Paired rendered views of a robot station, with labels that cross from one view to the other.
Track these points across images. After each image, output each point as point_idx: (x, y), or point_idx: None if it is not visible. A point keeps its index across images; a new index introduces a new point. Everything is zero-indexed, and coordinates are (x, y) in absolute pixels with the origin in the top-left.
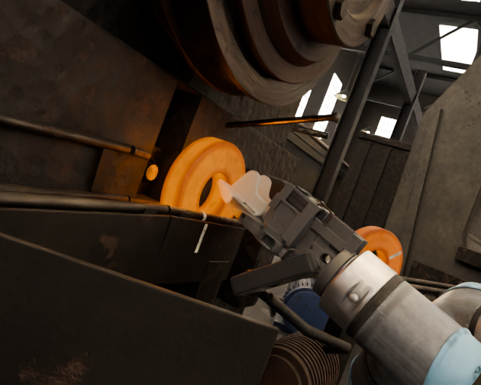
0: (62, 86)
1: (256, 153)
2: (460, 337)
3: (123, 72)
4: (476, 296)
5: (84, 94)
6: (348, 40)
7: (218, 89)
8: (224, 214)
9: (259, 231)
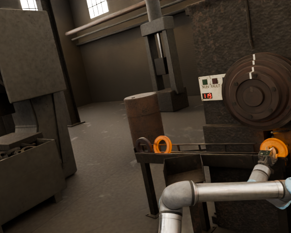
0: (239, 137)
1: None
2: (249, 180)
3: (249, 131)
4: (284, 180)
5: (244, 137)
6: (262, 117)
7: None
8: (280, 155)
9: None
